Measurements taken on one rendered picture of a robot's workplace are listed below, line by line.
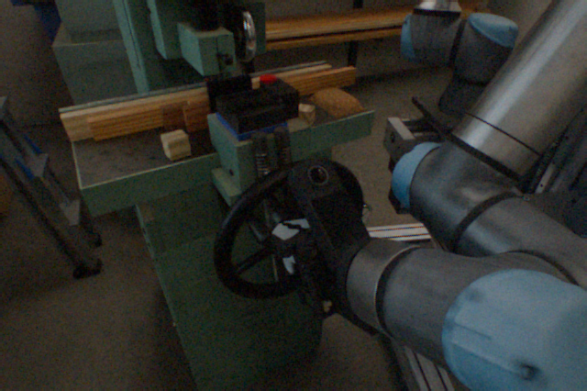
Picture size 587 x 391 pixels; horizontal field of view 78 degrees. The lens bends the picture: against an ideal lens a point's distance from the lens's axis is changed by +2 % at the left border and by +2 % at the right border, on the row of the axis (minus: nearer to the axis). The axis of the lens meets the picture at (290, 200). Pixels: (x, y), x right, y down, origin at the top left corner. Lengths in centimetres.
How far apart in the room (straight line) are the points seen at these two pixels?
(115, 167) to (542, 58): 60
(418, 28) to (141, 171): 75
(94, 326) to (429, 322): 150
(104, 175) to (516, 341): 61
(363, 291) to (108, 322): 142
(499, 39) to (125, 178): 86
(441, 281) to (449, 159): 15
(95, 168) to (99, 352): 98
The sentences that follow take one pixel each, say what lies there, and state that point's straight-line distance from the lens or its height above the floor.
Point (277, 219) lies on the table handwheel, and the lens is 63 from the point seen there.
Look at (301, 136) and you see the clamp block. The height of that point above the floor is 95.
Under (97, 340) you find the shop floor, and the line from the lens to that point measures 161.
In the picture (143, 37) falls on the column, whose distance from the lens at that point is 94.
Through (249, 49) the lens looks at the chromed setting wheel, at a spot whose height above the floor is 100.
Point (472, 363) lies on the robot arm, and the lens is 23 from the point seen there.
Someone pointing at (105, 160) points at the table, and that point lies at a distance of 72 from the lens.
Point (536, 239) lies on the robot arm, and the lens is 33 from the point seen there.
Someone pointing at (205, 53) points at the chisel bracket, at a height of 104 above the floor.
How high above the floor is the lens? 124
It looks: 38 degrees down
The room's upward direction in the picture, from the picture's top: straight up
